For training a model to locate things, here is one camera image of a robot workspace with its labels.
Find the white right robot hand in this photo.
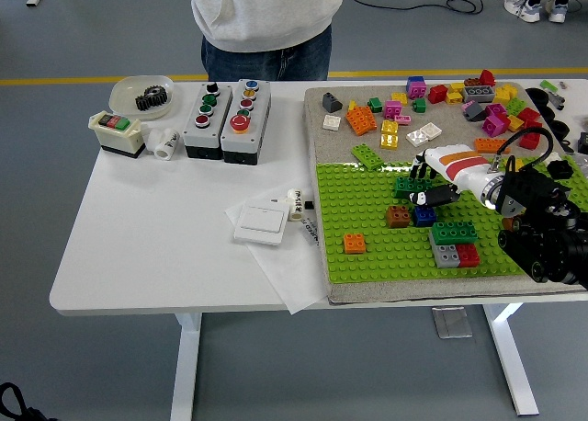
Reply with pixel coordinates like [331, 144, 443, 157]
[407, 145, 502, 208]

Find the blue 2x2 brick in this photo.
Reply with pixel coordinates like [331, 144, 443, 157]
[412, 205, 437, 228]

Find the dark green 2x4 brick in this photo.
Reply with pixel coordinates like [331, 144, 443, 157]
[430, 222, 479, 246]
[393, 176, 435, 199]

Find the brown 2x2 brick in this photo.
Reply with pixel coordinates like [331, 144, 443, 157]
[385, 204, 413, 229]

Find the lime green studded baseplate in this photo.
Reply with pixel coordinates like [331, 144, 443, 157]
[315, 159, 588, 284]

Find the orange 2x4 brick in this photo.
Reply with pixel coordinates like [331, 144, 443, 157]
[473, 138, 512, 155]

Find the red 2x4 brick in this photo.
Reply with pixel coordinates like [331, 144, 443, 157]
[456, 243, 481, 268]
[520, 120, 544, 150]

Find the grey 2x4 brick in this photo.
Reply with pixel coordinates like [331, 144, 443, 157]
[461, 84, 496, 103]
[430, 239, 460, 269]

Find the large yellow brick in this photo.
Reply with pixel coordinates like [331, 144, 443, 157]
[492, 83, 520, 107]

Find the black brick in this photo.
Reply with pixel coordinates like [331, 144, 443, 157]
[546, 160, 573, 181]

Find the wide orange brick block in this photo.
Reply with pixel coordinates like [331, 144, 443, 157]
[344, 106, 379, 137]

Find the orange 2x2 brick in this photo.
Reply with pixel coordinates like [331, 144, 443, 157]
[343, 233, 368, 256]

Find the green 2x4 flat plate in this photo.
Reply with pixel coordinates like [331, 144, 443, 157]
[351, 143, 386, 170]

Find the grey-brown mat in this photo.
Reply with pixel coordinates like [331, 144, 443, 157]
[303, 79, 588, 305]

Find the silver floor plate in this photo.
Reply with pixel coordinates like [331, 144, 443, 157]
[431, 305, 474, 340]

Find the white printed label strip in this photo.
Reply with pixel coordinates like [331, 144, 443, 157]
[299, 216, 322, 248]

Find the small white pipe coupling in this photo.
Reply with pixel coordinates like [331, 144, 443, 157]
[286, 187, 306, 222]

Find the person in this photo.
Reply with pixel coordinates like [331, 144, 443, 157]
[167, 0, 345, 82]
[503, 0, 581, 25]

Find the white table leg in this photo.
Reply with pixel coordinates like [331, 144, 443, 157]
[481, 302, 541, 417]
[169, 313, 204, 421]

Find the white paper sheet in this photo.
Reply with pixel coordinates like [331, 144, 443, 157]
[223, 188, 333, 314]

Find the grey emergency-stop button box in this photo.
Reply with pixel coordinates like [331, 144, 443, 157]
[220, 78, 272, 166]

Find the grey four-button control box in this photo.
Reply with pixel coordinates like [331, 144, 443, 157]
[182, 81, 234, 160]

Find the white pipe tee fitting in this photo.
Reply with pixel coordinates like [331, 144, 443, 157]
[144, 127, 181, 161]

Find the white oval bowl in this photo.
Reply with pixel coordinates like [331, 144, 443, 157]
[108, 74, 176, 121]

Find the white wall switch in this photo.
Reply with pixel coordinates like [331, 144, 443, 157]
[232, 195, 289, 246]

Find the cream red-green switch box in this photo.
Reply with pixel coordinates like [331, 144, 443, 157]
[87, 110, 144, 161]

